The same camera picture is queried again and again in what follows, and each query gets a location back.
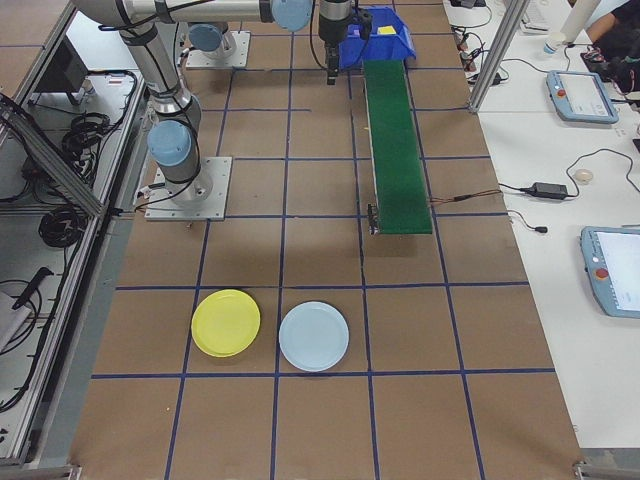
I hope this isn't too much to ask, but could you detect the light blue plate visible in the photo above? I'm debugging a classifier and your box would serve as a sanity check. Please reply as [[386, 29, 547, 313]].
[[278, 300, 350, 373]]

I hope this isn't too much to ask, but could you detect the yellow plate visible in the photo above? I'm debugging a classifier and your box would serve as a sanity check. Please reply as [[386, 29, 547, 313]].
[[191, 288, 262, 359]]

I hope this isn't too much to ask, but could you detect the blue plastic bin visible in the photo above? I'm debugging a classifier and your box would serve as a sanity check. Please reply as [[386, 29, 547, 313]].
[[338, 6, 418, 69]]

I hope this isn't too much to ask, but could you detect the green conveyor belt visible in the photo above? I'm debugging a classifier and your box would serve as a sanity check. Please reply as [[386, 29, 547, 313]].
[[362, 58, 434, 237]]

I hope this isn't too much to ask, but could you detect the white cylinder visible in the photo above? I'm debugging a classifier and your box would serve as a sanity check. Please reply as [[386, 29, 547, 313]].
[[558, 0, 601, 44]]

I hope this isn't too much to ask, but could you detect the blue grey teach pendant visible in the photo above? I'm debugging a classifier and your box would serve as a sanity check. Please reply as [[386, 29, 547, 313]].
[[579, 225, 640, 320], [545, 69, 620, 124]]

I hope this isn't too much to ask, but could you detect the black electronics board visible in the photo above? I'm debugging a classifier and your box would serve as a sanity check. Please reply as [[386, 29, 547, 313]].
[[582, 45, 611, 69]]

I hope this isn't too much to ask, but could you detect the black control box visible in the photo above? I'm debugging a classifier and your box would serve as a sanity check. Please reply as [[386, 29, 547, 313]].
[[34, 37, 94, 109]]

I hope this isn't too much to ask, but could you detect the person in black clothes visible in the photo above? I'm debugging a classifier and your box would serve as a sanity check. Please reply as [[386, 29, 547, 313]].
[[585, 8, 640, 94]]

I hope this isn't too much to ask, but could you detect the aluminium extrusion bar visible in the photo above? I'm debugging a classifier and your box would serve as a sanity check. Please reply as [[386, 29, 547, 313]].
[[0, 457, 82, 480], [572, 455, 640, 480]]

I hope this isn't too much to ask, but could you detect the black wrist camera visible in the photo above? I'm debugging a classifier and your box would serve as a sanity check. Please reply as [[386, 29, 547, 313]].
[[355, 8, 376, 41]]

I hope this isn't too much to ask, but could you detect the white square base plate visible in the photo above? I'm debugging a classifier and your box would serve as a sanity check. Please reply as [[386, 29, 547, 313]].
[[144, 156, 234, 222], [184, 30, 251, 70]]

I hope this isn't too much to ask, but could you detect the aluminium extrusion post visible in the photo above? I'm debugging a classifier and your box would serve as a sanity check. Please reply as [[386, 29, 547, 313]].
[[467, 0, 529, 114]]

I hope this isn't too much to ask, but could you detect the red black conveyor wire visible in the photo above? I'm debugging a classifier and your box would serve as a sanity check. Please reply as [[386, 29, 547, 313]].
[[429, 189, 504, 205]]

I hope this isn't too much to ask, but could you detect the black cable bundle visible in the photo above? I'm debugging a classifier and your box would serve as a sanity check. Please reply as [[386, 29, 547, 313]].
[[62, 112, 111, 157], [38, 207, 84, 249]]

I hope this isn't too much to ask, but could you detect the V-shaped metal bar frame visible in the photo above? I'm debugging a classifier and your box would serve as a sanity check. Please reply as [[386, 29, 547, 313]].
[[0, 0, 151, 469]]

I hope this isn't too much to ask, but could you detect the black handle tool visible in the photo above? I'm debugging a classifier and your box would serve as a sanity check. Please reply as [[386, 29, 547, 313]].
[[9, 267, 54, 309]]

